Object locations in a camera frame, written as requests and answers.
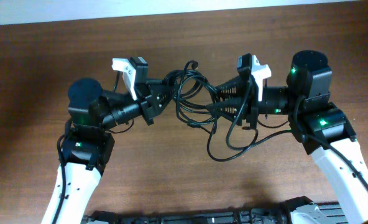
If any thin black cable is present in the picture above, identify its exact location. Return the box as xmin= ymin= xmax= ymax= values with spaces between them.
xmin=186 ymin=123 xmax=260 ymax=162

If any thick black cable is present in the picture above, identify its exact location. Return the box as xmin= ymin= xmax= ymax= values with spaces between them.
xmin=162 ymin=60 xmax=231 ymax=129

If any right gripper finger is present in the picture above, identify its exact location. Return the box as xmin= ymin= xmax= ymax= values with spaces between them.
xmin=216 ymin=76 xmax=249 ymax=100
xmin=206 ymin=98 xmax=247 ymax=124

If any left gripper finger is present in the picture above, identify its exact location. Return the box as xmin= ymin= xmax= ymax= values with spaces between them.
xmin=148 ymin=85 xmax=175 ymax=118
xmin=145 ymin=79 xmax=172 ymax=93

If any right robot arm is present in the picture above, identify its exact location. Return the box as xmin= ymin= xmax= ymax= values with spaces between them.
xmin=207 ymin=50 xmax=368 ymax=223

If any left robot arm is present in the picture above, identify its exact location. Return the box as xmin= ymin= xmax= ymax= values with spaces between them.
xmin=42 ymin=78 xmax=178 ymax=223

